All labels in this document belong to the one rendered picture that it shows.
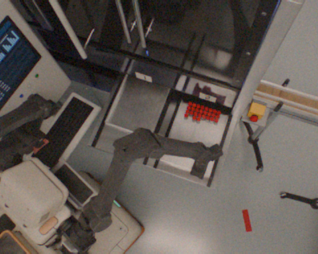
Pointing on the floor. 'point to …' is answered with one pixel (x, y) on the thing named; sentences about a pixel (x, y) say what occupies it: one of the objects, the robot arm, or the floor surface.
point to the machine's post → (267, 51)
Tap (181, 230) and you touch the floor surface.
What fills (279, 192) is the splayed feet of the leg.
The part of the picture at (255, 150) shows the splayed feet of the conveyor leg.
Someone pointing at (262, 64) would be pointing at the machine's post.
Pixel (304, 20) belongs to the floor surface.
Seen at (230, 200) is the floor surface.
